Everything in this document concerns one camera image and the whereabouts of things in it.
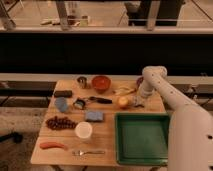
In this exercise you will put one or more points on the grey towel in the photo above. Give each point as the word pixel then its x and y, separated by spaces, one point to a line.
pixel 138 101

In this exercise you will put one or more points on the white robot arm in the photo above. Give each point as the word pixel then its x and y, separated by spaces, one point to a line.
pixel 190 137

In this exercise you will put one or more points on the red bowl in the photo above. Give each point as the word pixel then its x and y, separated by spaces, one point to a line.
pixel 101 83

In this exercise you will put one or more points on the purple bowl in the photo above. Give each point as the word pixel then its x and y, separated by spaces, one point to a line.
pixel 139 81

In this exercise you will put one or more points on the banana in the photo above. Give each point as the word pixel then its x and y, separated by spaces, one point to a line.
pixel 123 91

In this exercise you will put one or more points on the yellow apple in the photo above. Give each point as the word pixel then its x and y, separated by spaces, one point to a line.
pixel 123 102

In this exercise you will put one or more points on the metal cup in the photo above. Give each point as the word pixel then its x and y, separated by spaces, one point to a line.
pixel 82 82

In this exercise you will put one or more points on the small metal can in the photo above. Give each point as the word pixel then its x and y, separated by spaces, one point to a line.
pixel 79 104

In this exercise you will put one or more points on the blue sponge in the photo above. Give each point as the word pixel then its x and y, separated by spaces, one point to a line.
pixel 94 116

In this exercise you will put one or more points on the black rectangular block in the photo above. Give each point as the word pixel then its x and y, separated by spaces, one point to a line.
pixel 64 93

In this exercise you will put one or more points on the white plastic cup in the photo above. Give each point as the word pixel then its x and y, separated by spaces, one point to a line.
pixel 84 131

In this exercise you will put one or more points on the wooden table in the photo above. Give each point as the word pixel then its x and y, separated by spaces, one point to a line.
pixel 103 137

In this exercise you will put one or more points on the green plastic tray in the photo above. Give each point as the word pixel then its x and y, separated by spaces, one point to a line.
pixel 141 139

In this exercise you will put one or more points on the bunch of dark grapes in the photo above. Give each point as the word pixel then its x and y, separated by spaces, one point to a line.
pixel 60 123

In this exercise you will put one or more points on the metal fork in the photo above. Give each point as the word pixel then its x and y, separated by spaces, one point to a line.
pixel 81 152

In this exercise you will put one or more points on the orange carrot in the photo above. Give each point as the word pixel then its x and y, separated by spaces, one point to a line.
pixel 47 145

